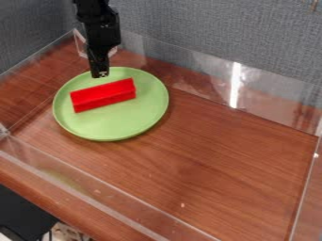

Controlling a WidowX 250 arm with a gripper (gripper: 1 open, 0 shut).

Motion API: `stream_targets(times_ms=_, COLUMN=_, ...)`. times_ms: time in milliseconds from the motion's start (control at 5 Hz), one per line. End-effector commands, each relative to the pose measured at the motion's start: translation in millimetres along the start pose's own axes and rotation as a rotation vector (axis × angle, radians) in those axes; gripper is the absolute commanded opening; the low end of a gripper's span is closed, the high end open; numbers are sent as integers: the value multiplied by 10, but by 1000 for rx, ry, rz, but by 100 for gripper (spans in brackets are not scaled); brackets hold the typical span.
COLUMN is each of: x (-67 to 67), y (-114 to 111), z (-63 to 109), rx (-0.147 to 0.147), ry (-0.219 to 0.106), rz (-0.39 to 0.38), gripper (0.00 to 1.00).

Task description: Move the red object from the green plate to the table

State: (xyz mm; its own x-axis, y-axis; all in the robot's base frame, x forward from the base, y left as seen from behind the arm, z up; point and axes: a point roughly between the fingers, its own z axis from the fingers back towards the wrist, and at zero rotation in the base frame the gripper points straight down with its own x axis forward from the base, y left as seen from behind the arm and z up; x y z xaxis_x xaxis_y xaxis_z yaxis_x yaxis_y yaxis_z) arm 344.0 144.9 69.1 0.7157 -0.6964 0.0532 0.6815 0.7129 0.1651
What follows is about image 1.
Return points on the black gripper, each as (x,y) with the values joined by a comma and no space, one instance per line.
(100,21)

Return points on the clear acrylic corner bracket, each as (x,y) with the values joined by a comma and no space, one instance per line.
(80,43)

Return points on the green round plate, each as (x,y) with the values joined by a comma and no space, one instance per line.
(116,121)

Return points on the red rectangular block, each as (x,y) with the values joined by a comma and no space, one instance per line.
(102,95)

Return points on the clear acrylic enclosure walls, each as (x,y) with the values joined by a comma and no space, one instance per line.
(226,171)

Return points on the white power strip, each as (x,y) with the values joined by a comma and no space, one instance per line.
(64,232)

